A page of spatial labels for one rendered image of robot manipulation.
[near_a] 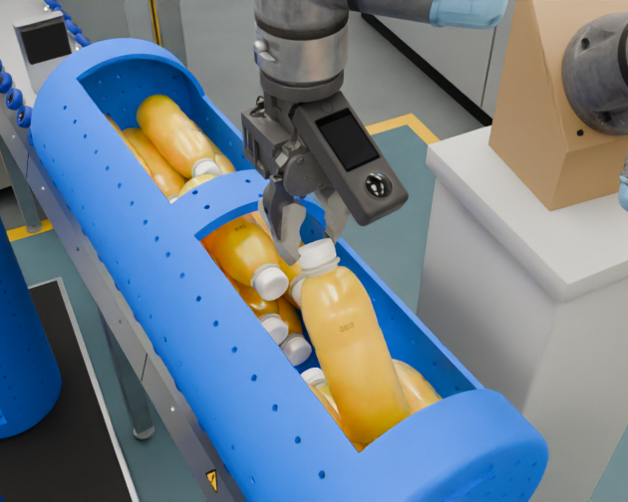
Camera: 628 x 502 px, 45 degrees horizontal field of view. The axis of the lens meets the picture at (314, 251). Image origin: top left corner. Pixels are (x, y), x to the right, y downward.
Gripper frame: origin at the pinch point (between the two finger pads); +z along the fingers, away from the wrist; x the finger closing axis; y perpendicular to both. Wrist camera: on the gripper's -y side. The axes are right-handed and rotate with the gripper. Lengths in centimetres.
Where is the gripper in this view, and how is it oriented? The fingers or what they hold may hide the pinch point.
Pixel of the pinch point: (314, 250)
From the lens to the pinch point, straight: 76.5
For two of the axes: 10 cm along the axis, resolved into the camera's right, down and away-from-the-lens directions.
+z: 0.0, 7.1, 7.0
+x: -8.5, 3.7, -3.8
